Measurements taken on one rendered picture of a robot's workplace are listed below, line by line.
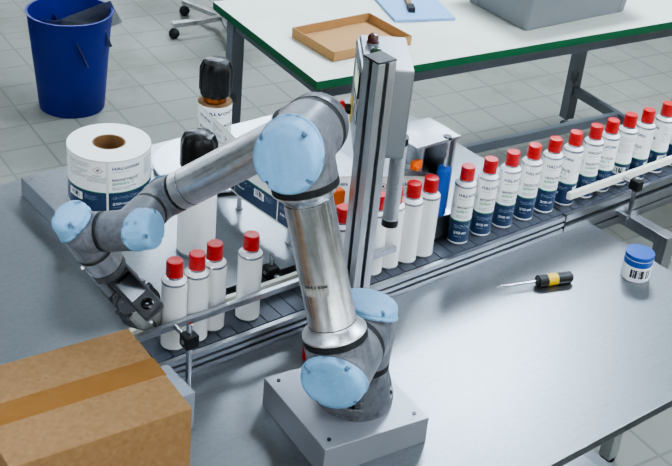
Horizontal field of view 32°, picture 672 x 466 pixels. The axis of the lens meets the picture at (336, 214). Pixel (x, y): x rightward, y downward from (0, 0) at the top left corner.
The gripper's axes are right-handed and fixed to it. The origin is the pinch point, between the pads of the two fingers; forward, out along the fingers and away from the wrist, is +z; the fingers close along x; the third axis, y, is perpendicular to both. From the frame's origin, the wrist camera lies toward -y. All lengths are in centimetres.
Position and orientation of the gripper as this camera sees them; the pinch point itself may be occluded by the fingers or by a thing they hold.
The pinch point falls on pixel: (156, 327)
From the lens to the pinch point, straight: 241.1
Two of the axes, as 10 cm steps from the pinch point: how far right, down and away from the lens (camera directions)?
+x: -7.3, 6.5, -2.4
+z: 3.2, 6.2, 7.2
